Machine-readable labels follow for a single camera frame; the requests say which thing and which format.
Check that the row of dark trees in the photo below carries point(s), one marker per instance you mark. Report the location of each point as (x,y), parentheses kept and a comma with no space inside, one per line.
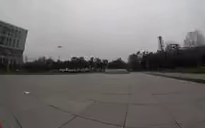
(76,63)

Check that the row of white vehicles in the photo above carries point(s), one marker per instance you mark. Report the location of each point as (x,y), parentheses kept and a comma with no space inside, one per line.
(73,70)

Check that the grey paved plaza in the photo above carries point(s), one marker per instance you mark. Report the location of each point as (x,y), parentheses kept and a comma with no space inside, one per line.
(100,100)

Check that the tall crane tower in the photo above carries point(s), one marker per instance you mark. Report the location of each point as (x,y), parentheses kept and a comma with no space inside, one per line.
(160,43)

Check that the dark long building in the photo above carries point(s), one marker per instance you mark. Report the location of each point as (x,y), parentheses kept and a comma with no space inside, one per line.
(176,56)

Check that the white scrap of litter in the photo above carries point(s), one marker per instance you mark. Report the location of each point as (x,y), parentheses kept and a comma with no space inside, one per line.
(26,92)

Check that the grass strip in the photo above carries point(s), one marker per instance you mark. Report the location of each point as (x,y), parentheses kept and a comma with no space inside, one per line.
(190,76)

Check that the bare tree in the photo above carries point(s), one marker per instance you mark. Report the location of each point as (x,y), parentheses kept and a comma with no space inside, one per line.
(194,38)

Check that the pale grey windowed building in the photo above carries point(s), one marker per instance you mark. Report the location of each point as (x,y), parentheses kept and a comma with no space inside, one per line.
(5,41)

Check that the pale low wall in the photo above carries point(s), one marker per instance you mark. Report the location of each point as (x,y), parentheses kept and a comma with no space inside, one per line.
(116,70)

